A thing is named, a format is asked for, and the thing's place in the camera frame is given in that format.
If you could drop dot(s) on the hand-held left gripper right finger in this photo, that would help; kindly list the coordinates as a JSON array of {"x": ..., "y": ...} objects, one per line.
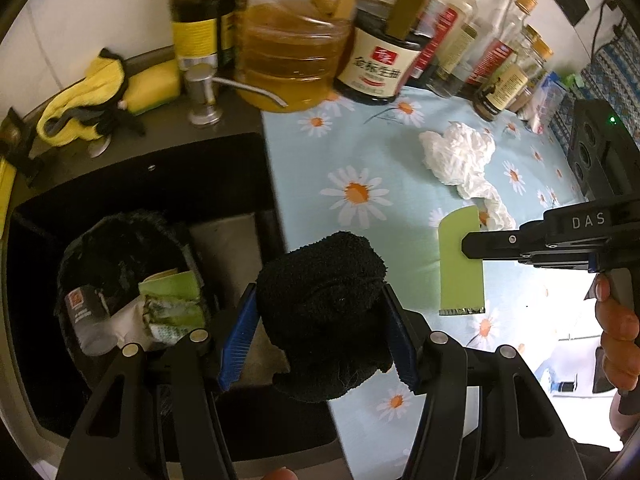
[{"x": 404, "y": 345}]

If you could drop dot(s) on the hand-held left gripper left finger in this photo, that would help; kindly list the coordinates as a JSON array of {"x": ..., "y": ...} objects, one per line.
[{"x": 237, "y": 345}]

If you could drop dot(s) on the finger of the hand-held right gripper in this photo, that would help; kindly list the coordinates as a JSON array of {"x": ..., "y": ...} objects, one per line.
[{"x": 500, "y": 246}]

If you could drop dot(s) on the green packet wrapper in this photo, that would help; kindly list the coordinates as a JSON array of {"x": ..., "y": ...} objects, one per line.
[{"x": 457, "y": 280}]

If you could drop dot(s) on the green snack packet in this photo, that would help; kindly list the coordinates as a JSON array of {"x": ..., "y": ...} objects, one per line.
[{"x": 175, "y": 320}]

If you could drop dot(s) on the black cloth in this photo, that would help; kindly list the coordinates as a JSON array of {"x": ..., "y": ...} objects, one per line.
[{"x": 325, "y": 310}]

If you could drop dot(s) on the green paper cup piece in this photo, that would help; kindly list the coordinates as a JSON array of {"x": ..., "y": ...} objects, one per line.
[{"x": 170, "y": 285}]

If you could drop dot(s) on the white paper cup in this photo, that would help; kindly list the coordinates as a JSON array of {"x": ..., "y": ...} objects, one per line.
[{"x": 125, "y": 322}]

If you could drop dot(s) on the clear plastic cup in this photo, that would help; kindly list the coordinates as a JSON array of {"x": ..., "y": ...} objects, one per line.
[{"x": 85, "y": 310}]

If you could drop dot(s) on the black trash bin with litter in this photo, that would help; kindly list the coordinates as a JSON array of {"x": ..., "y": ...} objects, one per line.
[{"x": 115, "y": 240}]

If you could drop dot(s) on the person's left hand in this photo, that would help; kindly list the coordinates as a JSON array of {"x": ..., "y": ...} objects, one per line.
[{"x": 282, "y": 475}]

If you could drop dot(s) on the person's right hand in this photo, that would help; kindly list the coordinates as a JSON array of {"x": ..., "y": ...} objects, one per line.
[{"x": 620, "y": 340}]

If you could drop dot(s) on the crumpled white tissue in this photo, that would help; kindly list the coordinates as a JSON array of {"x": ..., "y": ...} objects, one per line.
[
  {"x": 455, "y": 155},
  {"x": 495, "y": 210}
]

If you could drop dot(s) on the white plastic bag blue top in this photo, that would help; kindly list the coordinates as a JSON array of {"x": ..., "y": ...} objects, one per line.
[{"x": 547, "y": 100}]

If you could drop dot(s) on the blue patterned cloth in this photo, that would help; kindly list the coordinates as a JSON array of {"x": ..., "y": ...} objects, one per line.
[{"x": 612, "y": 75}]

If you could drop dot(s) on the brown spice jar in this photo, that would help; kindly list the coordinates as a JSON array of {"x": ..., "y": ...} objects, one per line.
[{"x": 524, "y": 101}]

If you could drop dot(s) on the green label bottle gold cap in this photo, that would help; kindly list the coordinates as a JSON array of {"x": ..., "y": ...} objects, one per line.
[{"x": 537, "y": 67}]

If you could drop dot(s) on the beige label bottle gold cap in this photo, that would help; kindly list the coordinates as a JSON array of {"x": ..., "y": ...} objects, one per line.
[{"x": 502, "y": 90}]

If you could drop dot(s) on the red label bottle gold cap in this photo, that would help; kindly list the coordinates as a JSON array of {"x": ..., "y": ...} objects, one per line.
[{"x": 497, "y": 57}]

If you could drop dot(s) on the black kitchen sink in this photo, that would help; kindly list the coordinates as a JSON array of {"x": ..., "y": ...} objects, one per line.
[{"x": 215, "y": 180}]

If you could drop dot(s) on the light blue daisy tablecloth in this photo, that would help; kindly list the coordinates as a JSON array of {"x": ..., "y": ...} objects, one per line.
[{"x": 360, "y": 150}]

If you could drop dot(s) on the clear bottle yellow cap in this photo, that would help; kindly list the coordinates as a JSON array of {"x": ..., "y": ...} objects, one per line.
[{"x": 465, "y": 40}]

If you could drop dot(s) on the black clothing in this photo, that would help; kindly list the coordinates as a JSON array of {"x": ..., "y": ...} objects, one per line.
[{"x": 590, "y": 460}]

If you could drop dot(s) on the soy sauce jug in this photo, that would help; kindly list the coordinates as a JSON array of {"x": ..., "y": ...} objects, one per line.
[{"x": 375, "y": 60}]

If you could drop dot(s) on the metal soap dispenser pump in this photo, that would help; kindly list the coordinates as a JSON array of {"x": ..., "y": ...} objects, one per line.
[{"x": 200, "y": 90}]

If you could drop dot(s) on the yellow sponge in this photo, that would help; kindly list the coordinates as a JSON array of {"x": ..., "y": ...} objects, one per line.
[{"x": 155, "y": 82}]

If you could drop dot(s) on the yellow dish soap bottle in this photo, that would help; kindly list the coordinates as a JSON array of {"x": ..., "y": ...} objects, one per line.
[{"x": 6, "y": 195}]

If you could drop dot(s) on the large cooking oil jug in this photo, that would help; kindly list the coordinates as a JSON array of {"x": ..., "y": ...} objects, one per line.
[{"x": 290, "y": 60}]

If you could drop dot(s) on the yellow cleaning cloth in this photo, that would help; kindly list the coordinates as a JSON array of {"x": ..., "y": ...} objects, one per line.
[{"x": 65, "y": 115}]

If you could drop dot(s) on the black faucet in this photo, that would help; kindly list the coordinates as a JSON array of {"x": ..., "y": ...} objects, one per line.
[{"x": 17, "y": 135}]

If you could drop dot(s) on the green bottle yellow label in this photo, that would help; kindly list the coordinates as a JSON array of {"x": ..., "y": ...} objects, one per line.
[
  {"x": 192, "y": 30},
  {"x": 228, "y": 25}
]

